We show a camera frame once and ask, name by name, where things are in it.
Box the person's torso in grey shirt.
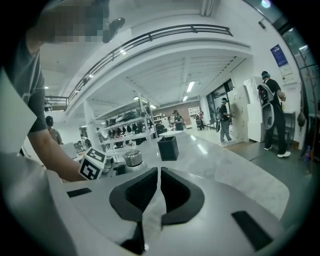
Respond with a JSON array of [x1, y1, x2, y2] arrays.
[[6, 32, 49, 134]]

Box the silver bottle lid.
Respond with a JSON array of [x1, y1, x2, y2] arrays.
[[122, 149, 143, 168]]

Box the blue wall poster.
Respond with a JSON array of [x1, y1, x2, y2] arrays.
[[269, 43, 289, 68]]

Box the white shelf rack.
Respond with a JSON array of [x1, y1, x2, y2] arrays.
[[94, 98, 161, 152]]

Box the person's head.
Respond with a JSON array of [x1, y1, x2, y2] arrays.
[[24, 0, 111, 52]]

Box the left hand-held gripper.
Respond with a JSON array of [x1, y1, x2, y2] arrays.
[[78, 146, 128, 181]]

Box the white wall notice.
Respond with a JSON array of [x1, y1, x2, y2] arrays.
[[278, 65, 294, 85]]

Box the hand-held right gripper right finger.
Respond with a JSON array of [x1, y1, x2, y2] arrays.
[[159, 166, 286, 253]]

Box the person's left forearm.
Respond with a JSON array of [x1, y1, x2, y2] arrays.
[[26, 129, 88, 183]]

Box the black head-mounted camera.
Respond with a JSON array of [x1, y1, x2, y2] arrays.
[[101, 16, 126, 44]]

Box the white lockers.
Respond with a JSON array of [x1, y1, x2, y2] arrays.
[[226, 76, 266, 144]]

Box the black square pen holder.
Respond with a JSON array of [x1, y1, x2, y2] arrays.
[[157, 135, 180, 162]]

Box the black mezzanine railing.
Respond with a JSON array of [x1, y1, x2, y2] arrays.
[[44, 23, 234, 113]]

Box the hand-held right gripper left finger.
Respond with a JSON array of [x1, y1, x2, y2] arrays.
[[47, 166, 159, 254]]

